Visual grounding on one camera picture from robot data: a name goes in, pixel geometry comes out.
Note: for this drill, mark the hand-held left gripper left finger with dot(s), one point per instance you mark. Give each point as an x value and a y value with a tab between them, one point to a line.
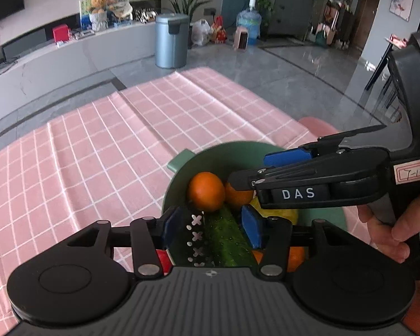
171	229

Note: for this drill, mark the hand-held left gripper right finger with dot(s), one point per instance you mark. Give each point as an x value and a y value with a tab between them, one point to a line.
253	229

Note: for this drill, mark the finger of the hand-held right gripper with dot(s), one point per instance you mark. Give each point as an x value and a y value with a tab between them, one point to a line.
287	155
245	180

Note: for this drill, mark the green cucumber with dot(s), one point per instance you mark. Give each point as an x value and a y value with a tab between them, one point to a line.
227	241

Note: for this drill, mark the yellow-green citrus fruit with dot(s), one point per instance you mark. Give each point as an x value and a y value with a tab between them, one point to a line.
283	214

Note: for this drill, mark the green colander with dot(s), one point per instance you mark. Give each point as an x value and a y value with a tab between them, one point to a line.
213	162

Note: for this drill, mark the person's right hand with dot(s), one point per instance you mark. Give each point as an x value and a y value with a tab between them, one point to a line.
388	238

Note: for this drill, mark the black dining chair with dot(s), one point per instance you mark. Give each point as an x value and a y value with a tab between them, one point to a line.
385	77

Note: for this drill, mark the pink checked tablecloth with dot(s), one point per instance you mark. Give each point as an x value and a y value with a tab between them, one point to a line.
91	147

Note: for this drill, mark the small white heater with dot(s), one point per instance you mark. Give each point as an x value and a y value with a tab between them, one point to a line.
241	40

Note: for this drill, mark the blue water jug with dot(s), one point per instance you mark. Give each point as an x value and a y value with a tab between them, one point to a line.
249	21

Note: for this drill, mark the red gift bag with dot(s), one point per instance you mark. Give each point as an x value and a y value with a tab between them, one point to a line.
218	31

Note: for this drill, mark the dark grey cabinet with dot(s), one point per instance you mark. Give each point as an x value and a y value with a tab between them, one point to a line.
290	10

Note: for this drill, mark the white plastic bag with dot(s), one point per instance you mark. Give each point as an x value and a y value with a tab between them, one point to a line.
200	33

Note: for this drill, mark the grey-blue trash can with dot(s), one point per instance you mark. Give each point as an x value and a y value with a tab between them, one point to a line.
171	42

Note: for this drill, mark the long-leaved potted plant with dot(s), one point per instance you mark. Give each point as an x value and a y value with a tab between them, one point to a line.
185	0

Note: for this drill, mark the black and white toy figures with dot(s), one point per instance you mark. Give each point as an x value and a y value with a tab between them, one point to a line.
146	15

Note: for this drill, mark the white marble television console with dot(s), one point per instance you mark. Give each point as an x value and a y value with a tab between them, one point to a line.
56	66

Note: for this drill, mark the red box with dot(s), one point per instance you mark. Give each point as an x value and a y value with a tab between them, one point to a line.
62	33

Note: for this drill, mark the brown teddy bear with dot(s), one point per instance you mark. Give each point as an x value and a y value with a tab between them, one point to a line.
98	3

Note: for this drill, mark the colourful picture board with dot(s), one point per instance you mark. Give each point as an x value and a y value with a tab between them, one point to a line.
84	14

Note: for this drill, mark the framed wall picture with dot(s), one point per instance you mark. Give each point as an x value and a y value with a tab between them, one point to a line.
401	4

